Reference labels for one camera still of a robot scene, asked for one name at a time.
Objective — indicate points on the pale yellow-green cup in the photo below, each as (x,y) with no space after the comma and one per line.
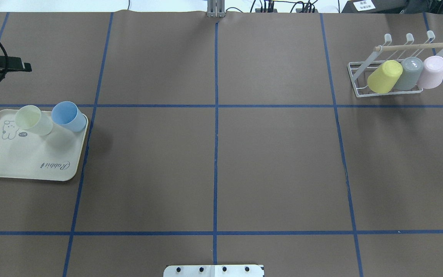
(31,119)

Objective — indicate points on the bright yellow cup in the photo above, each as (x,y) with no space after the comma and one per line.
(384,78)

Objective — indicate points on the grey cup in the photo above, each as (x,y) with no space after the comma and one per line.
(412,69)

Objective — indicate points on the pink cup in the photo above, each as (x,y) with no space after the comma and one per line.
(432,74)

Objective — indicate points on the light blue cup rear right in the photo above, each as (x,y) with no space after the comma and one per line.
(67,115)

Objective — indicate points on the cream plastic tray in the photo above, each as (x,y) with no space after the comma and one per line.
(25,155)

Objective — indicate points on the aluminium frame post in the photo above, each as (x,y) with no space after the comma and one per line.
(216,8)

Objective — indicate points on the white pedestal column base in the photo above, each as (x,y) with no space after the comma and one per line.
(227,270)

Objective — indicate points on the white wire cup rack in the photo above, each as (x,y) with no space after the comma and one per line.
(359,71)

